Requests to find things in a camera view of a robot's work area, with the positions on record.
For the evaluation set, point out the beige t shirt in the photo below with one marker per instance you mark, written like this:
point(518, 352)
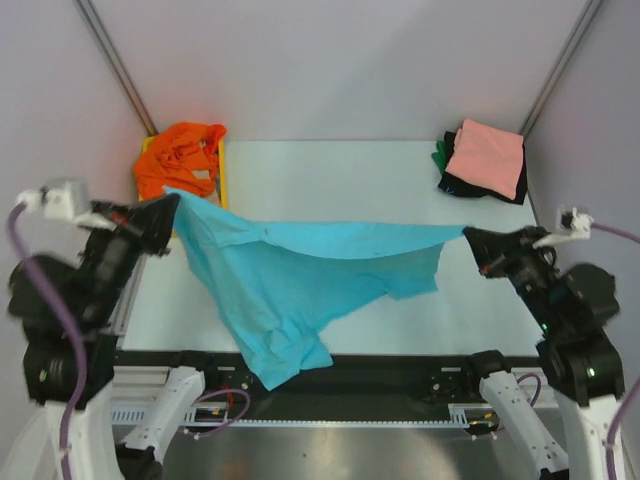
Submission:
point(208, 185)

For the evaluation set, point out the light blue t shirt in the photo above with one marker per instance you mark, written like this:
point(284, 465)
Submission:
point(277, 285)

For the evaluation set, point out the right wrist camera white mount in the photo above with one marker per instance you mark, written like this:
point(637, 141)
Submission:
point(572, 224)

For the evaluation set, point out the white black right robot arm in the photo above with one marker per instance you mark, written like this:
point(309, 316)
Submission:
point(578, 360)

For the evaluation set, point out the folded green t shirt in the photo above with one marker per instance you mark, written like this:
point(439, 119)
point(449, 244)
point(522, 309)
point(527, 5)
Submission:
point(440, 157)

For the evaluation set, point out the folded pink t shirt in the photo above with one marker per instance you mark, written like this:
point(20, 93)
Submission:
point(487, 157)

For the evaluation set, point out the black mounting base plate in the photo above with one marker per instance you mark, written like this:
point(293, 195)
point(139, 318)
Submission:
point(356, 391)

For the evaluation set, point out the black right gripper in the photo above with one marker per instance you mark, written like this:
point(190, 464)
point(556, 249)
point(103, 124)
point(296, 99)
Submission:
point(505, 255)

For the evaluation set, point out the folded black t shirt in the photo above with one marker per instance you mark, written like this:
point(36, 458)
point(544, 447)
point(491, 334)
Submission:
point(451, 185)

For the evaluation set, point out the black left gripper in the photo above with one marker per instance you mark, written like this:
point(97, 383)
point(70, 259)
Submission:
point(149, 223)

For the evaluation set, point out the orange t shirt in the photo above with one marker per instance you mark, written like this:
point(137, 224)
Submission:
point(184, 157)

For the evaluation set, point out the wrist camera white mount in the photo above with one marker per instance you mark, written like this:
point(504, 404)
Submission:
point(64, 199)
point(572, 224)

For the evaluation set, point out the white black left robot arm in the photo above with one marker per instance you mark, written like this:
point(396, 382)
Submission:
point(69, 362)

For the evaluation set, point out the yellow plastic bin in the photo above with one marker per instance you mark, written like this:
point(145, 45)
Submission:
point(221, 197)

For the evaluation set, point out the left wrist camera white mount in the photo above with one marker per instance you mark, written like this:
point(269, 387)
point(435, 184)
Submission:
point(64, 199)

